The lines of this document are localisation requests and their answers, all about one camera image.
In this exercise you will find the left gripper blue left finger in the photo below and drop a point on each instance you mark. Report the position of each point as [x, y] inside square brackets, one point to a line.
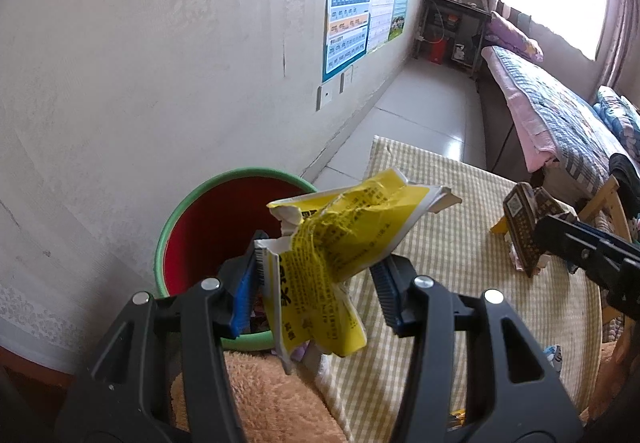
[122, 394]

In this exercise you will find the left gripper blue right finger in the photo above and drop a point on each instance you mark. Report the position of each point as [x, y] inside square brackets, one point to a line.
[512, 392]

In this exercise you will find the light blue foil bag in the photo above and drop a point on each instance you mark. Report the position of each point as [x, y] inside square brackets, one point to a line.
[554, 356]

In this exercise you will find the brown dark snack packet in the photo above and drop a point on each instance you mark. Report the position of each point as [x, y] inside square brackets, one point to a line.
[523, 207]

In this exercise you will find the yellow brown snack wrapper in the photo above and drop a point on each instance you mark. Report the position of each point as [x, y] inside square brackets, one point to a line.
[501, 227]

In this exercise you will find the yellow paper packet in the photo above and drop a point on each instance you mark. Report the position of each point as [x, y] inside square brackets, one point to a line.
[327, 238]

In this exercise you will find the green red trash bin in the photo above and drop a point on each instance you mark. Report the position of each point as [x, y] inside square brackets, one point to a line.
[211, 235]

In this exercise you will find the wooden chair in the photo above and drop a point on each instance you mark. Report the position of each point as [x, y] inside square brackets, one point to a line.
[605, 212]

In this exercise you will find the black clothing on bed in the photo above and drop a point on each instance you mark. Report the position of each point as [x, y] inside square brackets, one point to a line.
[624, 172]

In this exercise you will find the orange plush towel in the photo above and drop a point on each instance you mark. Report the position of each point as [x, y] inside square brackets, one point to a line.
[276, 407]

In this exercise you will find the beige checkered table cloth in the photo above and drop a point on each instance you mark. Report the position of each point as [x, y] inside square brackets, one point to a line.
[363, 391]

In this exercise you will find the bed with plaid quilt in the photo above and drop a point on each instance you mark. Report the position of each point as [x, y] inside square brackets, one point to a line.
[538, 129]

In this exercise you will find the blue plaid pillow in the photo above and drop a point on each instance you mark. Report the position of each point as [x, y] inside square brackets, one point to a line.
[620, 117]

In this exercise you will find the purple pillow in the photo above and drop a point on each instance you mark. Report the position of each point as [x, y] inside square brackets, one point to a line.
[503, 33]

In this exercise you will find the red container on floor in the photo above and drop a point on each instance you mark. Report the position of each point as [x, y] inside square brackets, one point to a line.
[438, 51]

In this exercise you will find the dark metal shelf table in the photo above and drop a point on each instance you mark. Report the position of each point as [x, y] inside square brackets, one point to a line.
[462, 24]

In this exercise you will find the white wall switch plate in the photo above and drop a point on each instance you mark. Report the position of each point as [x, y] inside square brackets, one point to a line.
[325, 93]

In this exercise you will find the white wall socket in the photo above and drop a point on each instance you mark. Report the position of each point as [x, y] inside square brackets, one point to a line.
[346, 79]

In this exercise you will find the blue pinyin wall poster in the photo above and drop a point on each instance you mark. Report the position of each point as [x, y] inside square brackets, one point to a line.
[347, 7]

